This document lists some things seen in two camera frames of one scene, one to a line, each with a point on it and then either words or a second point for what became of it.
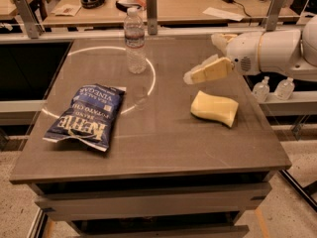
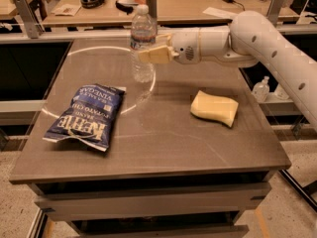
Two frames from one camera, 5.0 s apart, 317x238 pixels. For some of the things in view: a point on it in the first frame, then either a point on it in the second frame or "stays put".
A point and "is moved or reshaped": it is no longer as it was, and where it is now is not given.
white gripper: x=244 y=53 → x=184 y=49
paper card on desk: x=69 y=10 stays put
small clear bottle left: x=262 y=89 stays put
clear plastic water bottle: x=135 y=42 is moved or reshaped
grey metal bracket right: x=275 y=7 stays put
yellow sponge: x=210 y=107 stays put
